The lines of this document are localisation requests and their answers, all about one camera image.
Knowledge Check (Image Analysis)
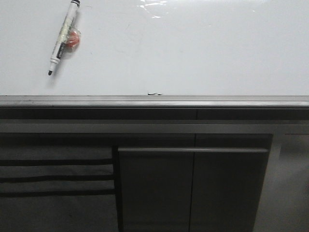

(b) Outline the grey cabinet with doors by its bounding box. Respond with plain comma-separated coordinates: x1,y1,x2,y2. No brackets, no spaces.
117,134,273,232

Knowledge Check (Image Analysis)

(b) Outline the white whiteboard with metal frame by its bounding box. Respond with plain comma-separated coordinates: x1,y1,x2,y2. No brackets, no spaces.
0,0,309,108

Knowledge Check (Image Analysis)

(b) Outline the red magnet taped to marker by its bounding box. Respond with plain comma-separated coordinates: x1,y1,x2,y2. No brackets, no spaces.
65,28,81,53

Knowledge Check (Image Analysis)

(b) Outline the grey drawer unit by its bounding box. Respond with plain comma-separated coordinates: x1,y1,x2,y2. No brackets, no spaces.
0,136,118,232

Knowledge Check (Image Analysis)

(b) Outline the white black whiteboard marker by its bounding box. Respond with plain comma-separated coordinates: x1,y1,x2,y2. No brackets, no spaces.
48,0,80,76

